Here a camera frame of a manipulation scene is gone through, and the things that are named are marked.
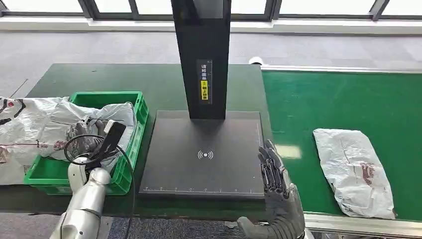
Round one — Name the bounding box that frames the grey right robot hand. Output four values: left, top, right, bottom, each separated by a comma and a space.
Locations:
236, 140, 306, 239

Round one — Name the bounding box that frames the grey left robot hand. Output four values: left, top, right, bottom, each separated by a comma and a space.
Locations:
67, 119, 107, 156

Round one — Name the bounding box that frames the white parcel bag red print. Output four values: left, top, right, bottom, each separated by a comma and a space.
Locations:
39, 101, 137, 173
312, 128, 396, 221

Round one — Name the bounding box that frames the green plastic crate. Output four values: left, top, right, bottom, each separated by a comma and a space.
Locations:
23, 91, 150, 197

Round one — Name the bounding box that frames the large white woven sack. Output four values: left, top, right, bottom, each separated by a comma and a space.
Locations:
0, 96, 71, 186

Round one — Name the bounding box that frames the green conveyor belt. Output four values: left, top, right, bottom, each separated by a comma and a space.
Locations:
261, 70, 422, 222

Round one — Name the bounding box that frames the white window sill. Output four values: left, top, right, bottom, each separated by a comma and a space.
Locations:
0, 15, 422, 36

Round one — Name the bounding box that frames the yellow black column label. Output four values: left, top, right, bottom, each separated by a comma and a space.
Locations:
196, 59, 213, 105

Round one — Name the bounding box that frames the black scanner column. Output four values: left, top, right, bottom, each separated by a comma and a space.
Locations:
170, 0, 232, 120

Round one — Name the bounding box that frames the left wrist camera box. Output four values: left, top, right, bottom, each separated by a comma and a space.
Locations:
98, 119, 127, 156

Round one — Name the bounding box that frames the silver conveyor side rail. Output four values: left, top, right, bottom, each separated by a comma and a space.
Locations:
260, 64, 422, 74
303, 213, 422, 239

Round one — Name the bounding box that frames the black scanner base plate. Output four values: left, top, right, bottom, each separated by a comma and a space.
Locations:
138, 110, 268, 201

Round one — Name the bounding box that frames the dark window frame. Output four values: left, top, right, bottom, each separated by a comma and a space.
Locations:
0, 0, 422, 22

